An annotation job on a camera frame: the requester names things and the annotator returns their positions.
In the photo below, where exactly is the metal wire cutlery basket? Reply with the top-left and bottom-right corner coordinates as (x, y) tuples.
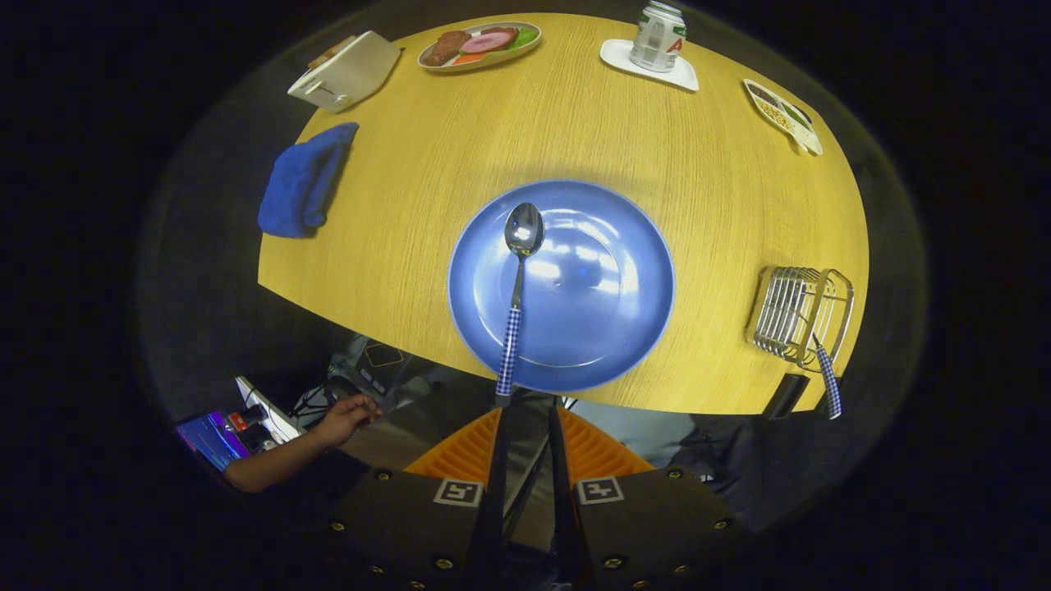
(745, 265), (856, 373)

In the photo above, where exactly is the white toaster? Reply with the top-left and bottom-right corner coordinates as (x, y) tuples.
(287, 30), (403, 114)

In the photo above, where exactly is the brown meat slice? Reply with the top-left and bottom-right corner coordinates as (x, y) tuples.
(423, 30), (473, 66)

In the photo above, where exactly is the black table clamp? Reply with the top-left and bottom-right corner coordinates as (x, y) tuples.
(762, 373), (810, 419)

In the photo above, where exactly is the blue round plate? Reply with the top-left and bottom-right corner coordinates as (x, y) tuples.
(447, 180), (677, 394)

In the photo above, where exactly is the white square coaster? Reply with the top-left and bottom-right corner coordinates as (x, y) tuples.
(599, 39), (700, 92)

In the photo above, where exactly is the black case with yellow outline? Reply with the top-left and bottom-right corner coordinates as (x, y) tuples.
(328, 335), (428, 403)

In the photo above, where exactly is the pink ham slice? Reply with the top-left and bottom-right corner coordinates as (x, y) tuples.
(460, 31), (514, 55)

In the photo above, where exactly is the white bottle with green label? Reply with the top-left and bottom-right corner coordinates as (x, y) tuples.
(630, 2), (687, 73)

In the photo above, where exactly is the white divided snack tray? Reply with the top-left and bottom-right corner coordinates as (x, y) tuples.
(743, 79), (824, 157)

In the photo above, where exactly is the blue folded cloth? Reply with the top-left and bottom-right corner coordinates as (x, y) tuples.
(257, 122), (360, 240)

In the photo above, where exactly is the spoon with blue checkered handle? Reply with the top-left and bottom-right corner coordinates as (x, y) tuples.
(495, 202), (546, 407)

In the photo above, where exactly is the brown toast slice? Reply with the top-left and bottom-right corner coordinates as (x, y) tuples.
(308, 34), (359, 71)

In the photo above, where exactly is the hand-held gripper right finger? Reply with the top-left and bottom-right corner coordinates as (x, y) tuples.
(546, 402), (736, 591)

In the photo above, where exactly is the grey oval food plate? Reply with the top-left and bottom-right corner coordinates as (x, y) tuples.
(417, 21), (543, 73)

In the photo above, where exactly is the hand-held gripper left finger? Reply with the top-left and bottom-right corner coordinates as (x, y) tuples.
(328, 406), (514, 591)

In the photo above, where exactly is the phone with lit screen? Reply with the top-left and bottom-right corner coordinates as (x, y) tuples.
(174, 410), (251, 473)

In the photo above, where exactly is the fork with blue checkered handle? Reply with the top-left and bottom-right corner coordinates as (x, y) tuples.
(813, 332), (844, 420)

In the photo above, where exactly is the white flat device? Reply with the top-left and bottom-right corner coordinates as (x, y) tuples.
(234, 375), (303, 444)

